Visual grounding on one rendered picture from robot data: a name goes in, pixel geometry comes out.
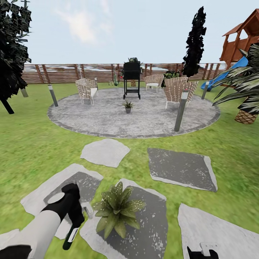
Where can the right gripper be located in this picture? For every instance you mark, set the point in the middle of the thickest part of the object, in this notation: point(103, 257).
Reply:
point(198, 255)

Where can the garden chair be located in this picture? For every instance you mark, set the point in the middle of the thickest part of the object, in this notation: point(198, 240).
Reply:
point(86, 88)
point(174, 81)
point(154, 80)
point(174, 93)

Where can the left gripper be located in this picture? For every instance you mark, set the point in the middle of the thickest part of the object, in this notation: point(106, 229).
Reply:
point(76, 216)

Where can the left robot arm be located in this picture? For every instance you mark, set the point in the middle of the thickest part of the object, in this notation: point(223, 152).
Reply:
point(33, 241)

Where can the insectifuge atomizer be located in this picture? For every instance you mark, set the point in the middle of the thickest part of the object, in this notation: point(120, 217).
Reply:
point(70, 237)

